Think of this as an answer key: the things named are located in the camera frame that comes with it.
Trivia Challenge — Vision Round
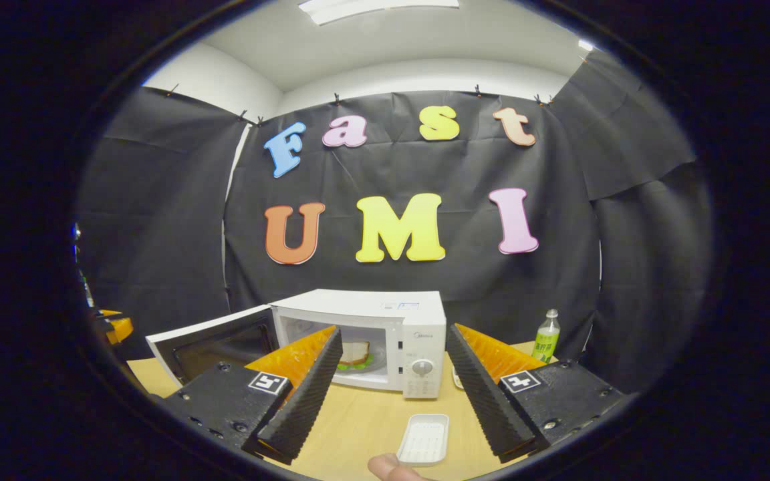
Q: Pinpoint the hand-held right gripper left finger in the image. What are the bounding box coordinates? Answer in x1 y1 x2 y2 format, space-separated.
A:
158 325 344 466

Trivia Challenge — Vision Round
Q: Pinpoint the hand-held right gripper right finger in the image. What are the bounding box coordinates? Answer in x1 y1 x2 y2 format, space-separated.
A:
446 323 630 462

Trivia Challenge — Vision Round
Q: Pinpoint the brown bread lettuce sandwich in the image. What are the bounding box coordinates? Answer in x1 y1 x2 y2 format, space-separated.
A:
336 341 376 373

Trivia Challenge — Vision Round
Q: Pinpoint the white microwave oven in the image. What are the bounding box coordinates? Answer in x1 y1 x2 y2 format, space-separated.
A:
146 289 448 400

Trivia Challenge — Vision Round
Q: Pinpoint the white rectangular tray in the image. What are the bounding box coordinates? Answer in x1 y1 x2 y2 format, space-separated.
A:
396 413 451 467

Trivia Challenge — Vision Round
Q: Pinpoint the green drink bottle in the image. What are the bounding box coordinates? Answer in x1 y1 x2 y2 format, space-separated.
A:
533 309 561 365

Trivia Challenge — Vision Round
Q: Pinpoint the black backdrop cloth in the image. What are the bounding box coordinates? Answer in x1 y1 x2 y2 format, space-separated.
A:
74 50 717 395

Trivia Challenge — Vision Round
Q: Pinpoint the row of black cloth clips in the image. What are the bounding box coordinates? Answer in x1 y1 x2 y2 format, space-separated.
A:
168 84 554 128

